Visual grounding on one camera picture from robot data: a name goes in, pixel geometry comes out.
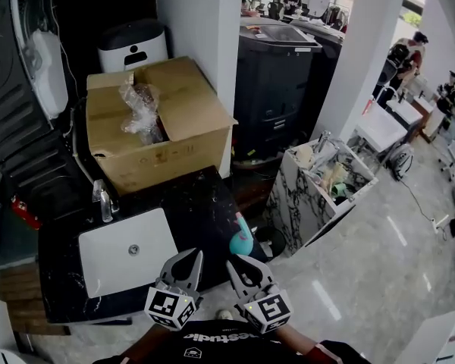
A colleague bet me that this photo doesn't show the large open cardboard box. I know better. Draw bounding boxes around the large open cardboard box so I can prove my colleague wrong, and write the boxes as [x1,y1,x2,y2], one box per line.
[85,55,239,196]

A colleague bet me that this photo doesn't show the grey backpack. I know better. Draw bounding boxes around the grey backpack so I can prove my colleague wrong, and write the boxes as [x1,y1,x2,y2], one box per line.
[388,143,415,182]

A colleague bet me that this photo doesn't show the white and black round appliance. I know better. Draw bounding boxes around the white and black round appliance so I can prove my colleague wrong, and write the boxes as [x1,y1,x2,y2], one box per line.
[97,18,171,74]

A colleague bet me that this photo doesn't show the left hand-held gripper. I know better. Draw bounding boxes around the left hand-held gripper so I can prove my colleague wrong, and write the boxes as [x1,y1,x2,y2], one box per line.
[144,249,205,332]

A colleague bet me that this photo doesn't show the white power strip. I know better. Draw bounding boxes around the white power strip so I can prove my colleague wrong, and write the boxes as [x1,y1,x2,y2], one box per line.
[429,214,450,235]

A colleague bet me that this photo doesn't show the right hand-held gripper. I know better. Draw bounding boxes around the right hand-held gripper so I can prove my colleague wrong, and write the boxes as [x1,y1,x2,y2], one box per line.
[225,254,292,335]

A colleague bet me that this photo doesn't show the person's left forearm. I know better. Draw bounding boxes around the person's left forearm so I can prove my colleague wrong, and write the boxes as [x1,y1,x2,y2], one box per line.
[115,324,164,362]

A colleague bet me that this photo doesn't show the chrome faucet on marble cabinet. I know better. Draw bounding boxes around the chrome faucet on marble cabinet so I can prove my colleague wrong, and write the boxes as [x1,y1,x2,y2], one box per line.
[313,130,340,155]

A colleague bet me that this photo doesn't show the white rectangular sink basin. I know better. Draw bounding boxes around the white rectangular sink basin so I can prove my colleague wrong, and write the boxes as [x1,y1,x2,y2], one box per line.
[77,207,180,300]

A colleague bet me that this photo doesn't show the red canister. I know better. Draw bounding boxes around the red canister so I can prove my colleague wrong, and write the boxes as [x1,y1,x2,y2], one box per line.
[10,194,43,231]

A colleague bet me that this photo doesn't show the black top-load washing machine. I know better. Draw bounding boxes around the black top-load washing machine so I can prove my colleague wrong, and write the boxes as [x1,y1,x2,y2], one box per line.
[234,16,324,162]

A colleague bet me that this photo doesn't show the chrome sink faucet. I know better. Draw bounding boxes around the chrome sink faucet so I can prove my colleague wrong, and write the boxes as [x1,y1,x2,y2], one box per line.
[92,179,121,223]

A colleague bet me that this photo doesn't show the person's right forearm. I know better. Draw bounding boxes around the person's right forearm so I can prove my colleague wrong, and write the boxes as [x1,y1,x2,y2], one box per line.
[278,325,322,356]

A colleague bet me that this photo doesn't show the black marble vanity counter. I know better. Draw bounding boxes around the black marble vanity counter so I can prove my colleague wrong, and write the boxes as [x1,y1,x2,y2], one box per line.
[37,165,268,325]

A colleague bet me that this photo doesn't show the teal spray bottle pink trigger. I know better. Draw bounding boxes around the teal spray bottle pink trigger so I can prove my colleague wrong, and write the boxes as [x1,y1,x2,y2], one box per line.
[228,210,256,257]

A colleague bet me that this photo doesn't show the person's black printed shirt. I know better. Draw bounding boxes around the person's black printed shirt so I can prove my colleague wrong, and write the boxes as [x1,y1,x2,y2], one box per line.
[93,318,371,364]

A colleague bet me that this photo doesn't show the crumpled clear plastic bag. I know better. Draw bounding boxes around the crumpled clear plastic bag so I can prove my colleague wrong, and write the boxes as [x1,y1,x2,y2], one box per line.
[118,82,161,146]

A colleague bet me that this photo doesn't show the white marble vanity cabinet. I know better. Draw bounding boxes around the white marble vanity cabinet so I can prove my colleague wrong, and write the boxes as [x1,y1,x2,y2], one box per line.
[265,136,380,258]

